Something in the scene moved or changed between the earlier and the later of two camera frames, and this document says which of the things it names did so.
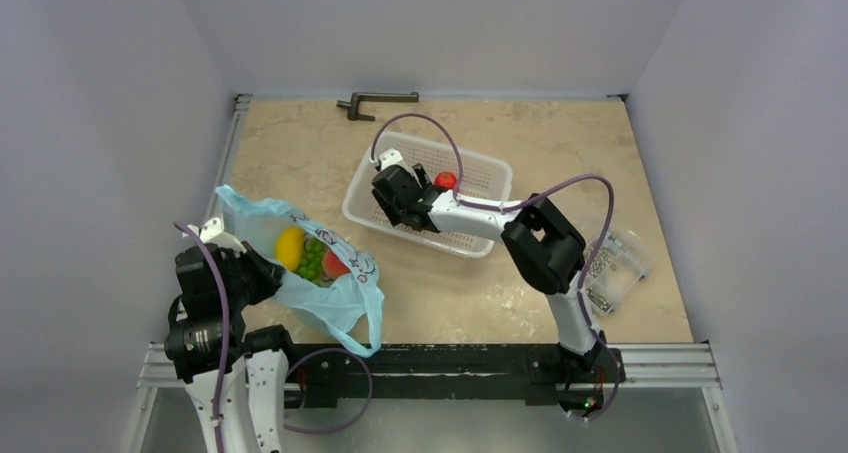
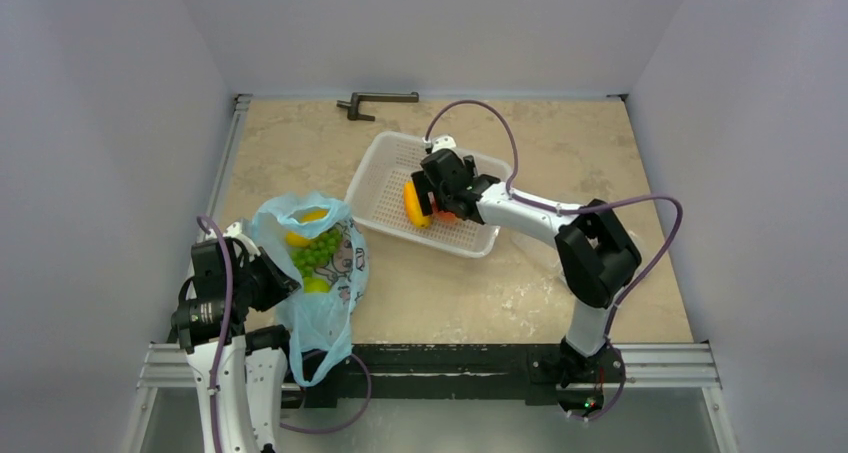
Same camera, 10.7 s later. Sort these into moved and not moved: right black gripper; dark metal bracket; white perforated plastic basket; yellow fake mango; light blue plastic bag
Moved: right black gripper; light blue plastic bag; yellow fake mango
Not moved: white perforated plastic basket; dark metal bracket
